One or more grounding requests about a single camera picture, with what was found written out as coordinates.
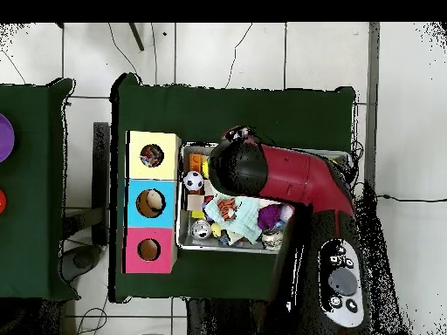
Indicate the yellow tennis ball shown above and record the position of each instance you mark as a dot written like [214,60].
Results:
[205,168]

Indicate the mint green cloth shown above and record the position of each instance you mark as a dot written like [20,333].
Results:
[244,213]

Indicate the black and white soccer ball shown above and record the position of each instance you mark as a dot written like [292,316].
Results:
[193,181]

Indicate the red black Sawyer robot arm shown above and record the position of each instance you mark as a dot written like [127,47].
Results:
[297,174]

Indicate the red ball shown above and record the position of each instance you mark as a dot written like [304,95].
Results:
[2,201]

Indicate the colourful patterned cloth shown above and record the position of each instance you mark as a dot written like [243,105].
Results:
[152,156]

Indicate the wooden box with three holes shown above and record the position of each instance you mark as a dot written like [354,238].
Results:
[138,171]

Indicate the purple plate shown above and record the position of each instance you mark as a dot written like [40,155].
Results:
[5,138]

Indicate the small tiger plush toy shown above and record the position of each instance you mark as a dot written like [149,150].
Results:
[227,208]

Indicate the black tripod leg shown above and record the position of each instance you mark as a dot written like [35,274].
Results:
[137,37]

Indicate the silver mesh bin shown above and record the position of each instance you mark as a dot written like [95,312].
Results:
[195,246]

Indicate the black stand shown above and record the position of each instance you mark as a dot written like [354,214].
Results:
[101,157]

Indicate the dark green tablecloth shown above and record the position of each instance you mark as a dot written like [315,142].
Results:
[31,209]
[237,108]

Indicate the small white ball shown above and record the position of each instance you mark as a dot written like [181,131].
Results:
[287,211]

